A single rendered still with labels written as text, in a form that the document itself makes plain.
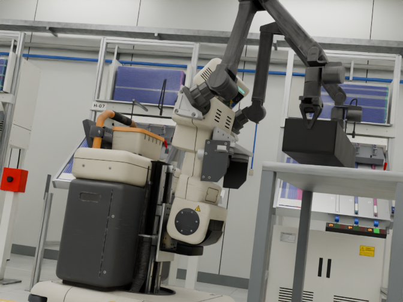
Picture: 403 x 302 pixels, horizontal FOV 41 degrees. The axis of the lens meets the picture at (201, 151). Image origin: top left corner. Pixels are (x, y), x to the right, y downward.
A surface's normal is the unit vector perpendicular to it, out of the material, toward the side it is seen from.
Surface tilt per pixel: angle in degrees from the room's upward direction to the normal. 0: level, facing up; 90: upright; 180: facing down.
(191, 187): 90
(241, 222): 90
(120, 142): 92
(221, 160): 90
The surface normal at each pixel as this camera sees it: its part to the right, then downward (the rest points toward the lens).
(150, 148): 0.92, 0.11
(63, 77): -0.18, -0.15
